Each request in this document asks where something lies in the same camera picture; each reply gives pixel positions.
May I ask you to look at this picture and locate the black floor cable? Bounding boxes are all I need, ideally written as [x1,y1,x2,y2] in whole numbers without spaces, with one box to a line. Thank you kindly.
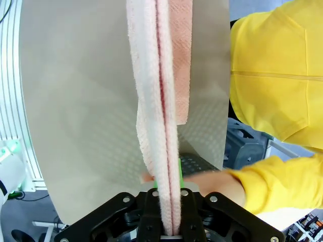
[10,191,50,202]

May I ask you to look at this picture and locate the aluminium table frame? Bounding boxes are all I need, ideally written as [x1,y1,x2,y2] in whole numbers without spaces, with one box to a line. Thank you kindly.
[0,0,47,191]

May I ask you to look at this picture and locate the person in yellow hoodie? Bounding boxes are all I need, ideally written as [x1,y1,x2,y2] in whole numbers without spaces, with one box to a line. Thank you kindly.
[228,0,323,153]

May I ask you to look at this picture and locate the dark grey plastic basket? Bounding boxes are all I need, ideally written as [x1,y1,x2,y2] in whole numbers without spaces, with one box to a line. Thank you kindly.
[180,152,220,176]

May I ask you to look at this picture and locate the person's left hand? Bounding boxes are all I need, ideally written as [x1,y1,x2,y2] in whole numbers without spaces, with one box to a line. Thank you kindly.
[140,170,247,210]

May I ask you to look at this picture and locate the person's left forearm yellow sleeve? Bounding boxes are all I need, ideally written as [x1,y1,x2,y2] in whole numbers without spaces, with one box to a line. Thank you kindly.
[227,153,323,215]

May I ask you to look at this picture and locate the shelf with small items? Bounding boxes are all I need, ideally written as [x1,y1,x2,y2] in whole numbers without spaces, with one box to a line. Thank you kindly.
[287,211,323,242]

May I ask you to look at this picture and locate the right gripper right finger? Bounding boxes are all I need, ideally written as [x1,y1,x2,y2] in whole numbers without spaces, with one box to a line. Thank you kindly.
[178,158,286,242]

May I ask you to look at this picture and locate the pink terry towel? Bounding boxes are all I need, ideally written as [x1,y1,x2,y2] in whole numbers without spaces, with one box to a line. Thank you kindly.
[126,0,194,236]

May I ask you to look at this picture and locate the white stand legs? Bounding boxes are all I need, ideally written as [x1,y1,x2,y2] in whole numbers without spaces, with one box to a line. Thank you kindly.
[32,219,70,242]

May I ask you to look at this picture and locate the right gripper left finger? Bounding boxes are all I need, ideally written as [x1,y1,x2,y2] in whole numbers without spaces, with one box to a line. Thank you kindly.
[54,180,165,242]

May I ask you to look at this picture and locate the black equipment case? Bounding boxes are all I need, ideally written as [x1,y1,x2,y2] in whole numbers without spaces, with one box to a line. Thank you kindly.
[223,117,267,170]

